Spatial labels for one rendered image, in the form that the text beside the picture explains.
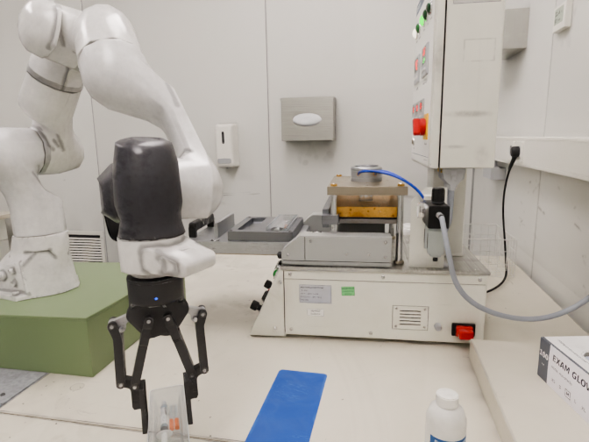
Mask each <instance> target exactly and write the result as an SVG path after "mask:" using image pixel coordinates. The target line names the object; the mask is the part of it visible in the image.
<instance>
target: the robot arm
mask: <svg viewBox="0 0 589 442"><path fill-rule="evenodd" d="M17 26H18V36H19V39H20V41H21V43H22V45H23V46H24V48H25V49H26V51H28V52H30V53H31V56H30V59H29V61H28V64H27V68H26V71H25V76H24V79H23V81H22V84H21V87H20V90H19V92H18V105H19V106H20V108H21V109H22V110H23V112H24V113H25V114H26V115H27V116H28V117H29V118H31V119H33V121H32V126H31V127H28V128H15V127H0V191H1V192H2V194H3V195H4V197H5V200H6V203H7V205H8V208H9V211H10V216H11V224H12V230H13V234H14V235H13V236H12V239H11V248H10V251H9V252H8V253H7V254H6V255H5V256H4V257H3V258H2V259H1V260H0V299H5V300H10V301H14V302H18V301H23V300H27V299H32V298H37V297H43V296H52V295H56V294H59V293H64V292H67V291H69V290H71V289H74V288H77V287H79V285H80V281H79V277H78V274H76V272H75V266H74V263H73V259H72V255H71V253H70V249H69V245H70V244H69V236H68V230H67V225H66V219H65V213H64V207H63V201H62V200H61V199H60V198H59V197H58V196H57V195H55V194H54V193H52V192H50V191H47V190H46V189H45V188H44V187H43V186H42V184H41V182H40V180H39V175H56V174H61V173H64V172H67V171H70V170H73V169H76V168H79V167H80V165H81V164H82V161H83V159H84V146H83V144H82V142H81V140H80V139H79V138H78V137H77V136H76V134H75V132H74V129H73V116H74V114H75V108H76V105H77V103H78V100H79V97H80V94H81V91H82V89H83V86H84V87H85V88H86V90H87V91H88V93H89V95H90V96H91V97H92V98H93V99H94V100H96V101H97V102H98V103H100V104H101V105H102V106H104V107H105V108H107V109H108V110H111V111H115V112H119V113H122V114H125V115H128V116H131V117H134V118H139V119H142V120H145V121H147V122H149V123H151V124H153V125H156V126H157V127H159V128H160V129H161V130H162V131H163V132H164V133H165V134H166V136H167V139H168V140H166V139H163V138H156V137H129V138H125V139H120V140H118V141H116V142H115V147H114V157H113V163H111V164H109V166H108V167H107V168H106V169H105V170H104V171H103V172H102V173H101V174H100V175H99V176H98V177H97V178H96V179H97V180H98V182H99V190H100V199H101V207H102V211H101V213H102V214H103V215H104V216H106V217H108V218H109V219H111V220H113V221H114V222H116V223H119V229H118V235H117V246H118V254H119V261H120V268H121V272H123V273H126V274H128V275H127V276H126V283H127V291H128V300H129V308H128V310H127V311H126V314H124V315H122V316H120V317H111V318H110V320H109V322H108V325H107V329H108V331H109V333H110V335H111V337H112V339H113V349H114V361H115V374H116V386H117V388H118V389H123V388H127V389H129V390H130V391H131V403H132V408H133V409H134V410H141V420H142V432H143V434H147V430H148V409H147V397H146V386H145V379H143V380H141V376H142V372H143V368H144V364H145V356H146V351H147V347H148V344H149V340H150V339H152V338H156V337H158V336H171V339H172V341H173V342H174V345H175V347H176V350H177V352H178V354H179V356H180V358H181V362H182V364H183V366H184V368H185V371H186V372H184V373H183V381H184V390H185V399H186V408H187V416H188V424H193V416H192V407H191V399H194V398H197V397H198V387H197V377H198V376H199V375H200V374H207V373H208V372H209V365H208V356H207V348H206V339H205V331H204V324H205V320H206V317H207V311H206V308H205V306H204V305H199V306H198V307H196V306H192V305H188V302H187V301H186V299H185V296H184V286H183V278H185V277H188V276H190V275H192V274H195V273H198V272H200V271H203V270H204V269H206V268H209V267H213V266H214V265H215V264H216V254H215V253H214V251H212V250H210V249H208V248H207V247H205V246H202V245H200V244H198V243H196V242H195V241H193V240H192V239H190V238H189V237H186V236H184V233H185V232H186V231H185V228H184V225H183V223H182V221H181V220H182V219H189V218H208V217H209V216H210V215H211V214H212V213H213V212H214V211H215V210H216V209H217V208H218V206H219V205H220V204H221V202H222V199H223V196H224V189H223V183H222V179H221V176H220V174H219V171H218V169H217V168H216V166H215V164H214V163H213V161H212V160H211V158H210V157H209V156H208V154H207V153H206V151H205V149H204V148H203V146H202V143H201V141H200V140H199V138H198V136H197V134H196V132H195V129H194V127H193V126H192V124H191V122H190V120H189V118H188V115H187V113H186V111H185V110H184V108H183V106H182V104H181V101H180V99H179V97H178V96H177V94H176V92H175V90H174V88H173V87H172V86H171V85H170V84H168V83H166V82H165V81H164V80H162V79H161V78H160V77H159V76H158V75H157V74H155V73H154V71H153V70H152V69H151V67H150V66H149V65H148V64H147V61H146V58H145V56H144V55H143V52H142V49H141V46H140V44H139V41H138V37H137V34H136V33H135V31H134V29H133V27H132V25H131V22H130V20H129V19H128V18H127V17H126V16H125V15H124V14H123V12H121V11H119V10H117V9H115V8H114V7H112V6H110V5H108V4H95V5H93V6H90V7H88V8H86V9H84V10H83V11H79V10H76V9H73V8H70V7H67V6H65V5H62V4H57V3H56V2H55V1H54V0H29V1H28V2H27V3H26V4H25V6H24V8H23V9H22V10H21V11H20V12H19V14H18V24H17ZM187 314H189V315H190V316H191V320H192V321H193V322H195V335H196V343H197V351H198V359H199V363H197V364H195V365H194V362H193V361H192V358H191V356H190V353H189V351H188V348H187V346H186V343H185V341H184V338H183V337H182V334H181V330H180V327H179V326H180V325H181V323H182V321H183V320H184V318H185V316H186V315H187ZM128 322H129V323H130V324H132V325H133V326H134V327H135V328H136V329H137V330H138V331H139V332H140V338H139V342H138V350H137V354H136V359H135V363H134V368H133V371H132V375H126V364H125V351H124V331H125V329H126V324H127V323H128Z"/></svg>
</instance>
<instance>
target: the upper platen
mask: <svg viewBox="0 0 589 442"><path fill-rule="evenodd" d="M396 213H397V196H337V214H339V223H343V224H396Z"/></svg>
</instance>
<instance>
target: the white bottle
mask: <svg viewBox="0 0 589 442"><path fill-rule="evenodd" d="M466 423H467V420H466V416H465V412H464V409H463V407H462V406H461V405H460V404H458V393H457V392H456V391H454V390H452V389H447V388H442V389H439V390H437V391H436V400H434V401H432V402H431V403H430V405H429V407H428V409H427V411H426V425H425V442H465V439H466Z"/></svg>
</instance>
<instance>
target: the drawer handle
mask: <svg viewBox="0 0 589 442"><path fill-rule="evenodd" d="M214 223H215V219H214V214H213V213H212V214H211V215H210V216H209V217H208V218H198V219H196V220H194V221H192V222H190V223H189V224H188V236H189V237H190V238H196V237H197V230H199V229H201V228H203V227H204V226H205V225H207V226H208V227H214Z"/></svg>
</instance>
